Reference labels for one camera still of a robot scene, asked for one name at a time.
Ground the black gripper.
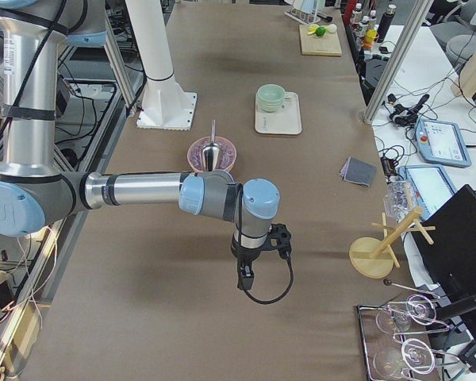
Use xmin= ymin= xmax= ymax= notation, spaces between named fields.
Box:
xmin=231 ymin=237 xmax=272 ymax=291

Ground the green bowl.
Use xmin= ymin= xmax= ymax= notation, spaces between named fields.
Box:
xmin=256 ymin=83 xmax=286 ymax=104
xmin=258 ymin=106 xmax=282 ymax=114
xmin=257 ymin=101 xmax=283 ymax=109

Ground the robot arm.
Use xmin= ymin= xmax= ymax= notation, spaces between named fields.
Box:
xmin=0 ymin=1 xmax=291 ymax=291

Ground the pink bowl with ice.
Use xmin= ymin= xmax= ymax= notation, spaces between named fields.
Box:
xmin=186 ymin=136 xmax=237 ymax=172

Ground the metal ice scoop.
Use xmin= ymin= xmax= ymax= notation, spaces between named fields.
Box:
xmin=201 ymin=119 xmax=221 ymax=171

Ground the wooden mug tree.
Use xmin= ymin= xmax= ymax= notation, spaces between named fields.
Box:
xmin=348 ymin=185 xmax=436 ymax=279

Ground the grey folded cloth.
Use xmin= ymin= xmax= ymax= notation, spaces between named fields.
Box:
xmin=340 ymin=157 xmax=377 ymax=187

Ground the cream rabbit serving tray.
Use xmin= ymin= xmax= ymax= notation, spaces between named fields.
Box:
xmin=255 ymin=91 xmax=302 ymax=136

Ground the green bowl on tray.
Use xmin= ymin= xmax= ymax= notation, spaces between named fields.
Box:
xmin=258 ymin=106 xmax=282 ymax=114

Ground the wine glass rack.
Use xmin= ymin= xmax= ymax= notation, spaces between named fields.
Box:
xmin=356 ymin=293 xmax=468 ymax=380

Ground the blue teach pendant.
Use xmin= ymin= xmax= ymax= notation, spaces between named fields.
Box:
xmin=415 ymin=118 xmax=472 ymax=167
xmin=398 ymin=164 xmax=456 ymax=221

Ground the black monitor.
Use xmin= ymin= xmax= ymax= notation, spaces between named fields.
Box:
xmin=413 ymin=185 xmax=476 ymax=340

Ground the bamboo cutting board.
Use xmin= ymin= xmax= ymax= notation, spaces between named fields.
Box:
xmin=299 ymin=25 xmax=342 ymax=56

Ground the green lime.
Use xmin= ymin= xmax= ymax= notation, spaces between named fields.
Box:
xmin=315 ymin=26 xmax=327 ymax=37

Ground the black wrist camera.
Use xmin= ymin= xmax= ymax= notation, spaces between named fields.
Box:
xmin=269 ymin=224 xmax=292 ymax=261

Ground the black camera cable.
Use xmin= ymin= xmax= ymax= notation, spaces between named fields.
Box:
xmin=237 ymin=182 xmax=295 ymax=306

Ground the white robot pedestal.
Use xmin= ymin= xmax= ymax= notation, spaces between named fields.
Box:
xmin=126 ymin=0 xmax=198 ymax=131

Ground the aluminium frame post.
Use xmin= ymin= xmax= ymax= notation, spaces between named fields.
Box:
xmin=363 ymin=0 xmax=433 ymax=125

